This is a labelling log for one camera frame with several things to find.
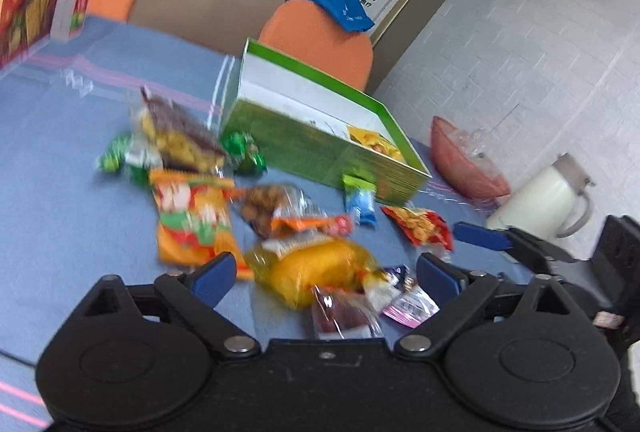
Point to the dark red snack packet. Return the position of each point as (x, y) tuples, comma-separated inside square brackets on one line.
[(340, 318)]

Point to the blue green small packet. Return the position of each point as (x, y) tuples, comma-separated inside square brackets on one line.
[(361, 201)]

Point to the blue tablecloth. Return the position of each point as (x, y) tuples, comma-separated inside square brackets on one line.
[(65, 212)]

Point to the pink small packet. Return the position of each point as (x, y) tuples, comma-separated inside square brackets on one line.
[(406, 302)]

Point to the clear nut packet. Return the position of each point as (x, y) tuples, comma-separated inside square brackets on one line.
[(272, 207)]

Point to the green cardboard box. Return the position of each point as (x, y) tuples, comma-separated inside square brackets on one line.
[(320, 132)]

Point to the green candy packet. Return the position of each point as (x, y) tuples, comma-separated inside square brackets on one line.
[(244, 153), (120, 157)]

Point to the white thermos jug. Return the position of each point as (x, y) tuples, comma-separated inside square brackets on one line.
[(542, 197)]

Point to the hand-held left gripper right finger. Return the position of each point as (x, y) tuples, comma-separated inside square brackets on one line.
[(439, 278)]

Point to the red chips packet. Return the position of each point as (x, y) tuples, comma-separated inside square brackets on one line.
[(421, 224)]

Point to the brown yellow cake packet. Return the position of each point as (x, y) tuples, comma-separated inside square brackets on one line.
[(175, 137)]

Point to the pink plastic basin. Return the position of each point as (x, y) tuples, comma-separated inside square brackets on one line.
[(462, 162)]

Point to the orange snack packet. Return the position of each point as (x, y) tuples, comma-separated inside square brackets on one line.
[(192, 222)]

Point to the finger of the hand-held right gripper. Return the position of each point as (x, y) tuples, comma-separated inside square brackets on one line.
[(481, 237)]

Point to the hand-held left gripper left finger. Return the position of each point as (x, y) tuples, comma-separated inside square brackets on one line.
[(216, 276)]

